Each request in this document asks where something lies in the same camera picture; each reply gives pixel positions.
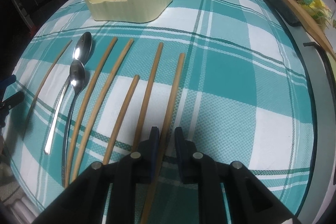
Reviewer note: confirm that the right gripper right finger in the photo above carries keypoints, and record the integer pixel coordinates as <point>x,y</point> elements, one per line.
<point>184,151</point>

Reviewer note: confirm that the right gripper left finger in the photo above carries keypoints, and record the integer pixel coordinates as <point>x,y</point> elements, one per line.
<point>148,150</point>

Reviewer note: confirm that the wooden chopstick short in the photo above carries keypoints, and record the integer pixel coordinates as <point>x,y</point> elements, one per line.
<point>119,120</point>

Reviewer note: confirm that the teal white checkered tablecloth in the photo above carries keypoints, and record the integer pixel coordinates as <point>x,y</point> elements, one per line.
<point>243,93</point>

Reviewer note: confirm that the dark rolled mat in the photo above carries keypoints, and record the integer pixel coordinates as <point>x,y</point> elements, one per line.
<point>284,10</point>

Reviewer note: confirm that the wooden cutting board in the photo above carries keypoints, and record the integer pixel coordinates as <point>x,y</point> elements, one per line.
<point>310,26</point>

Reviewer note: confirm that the bag of colourful sponges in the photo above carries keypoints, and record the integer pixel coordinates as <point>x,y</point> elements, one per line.
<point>319,11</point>

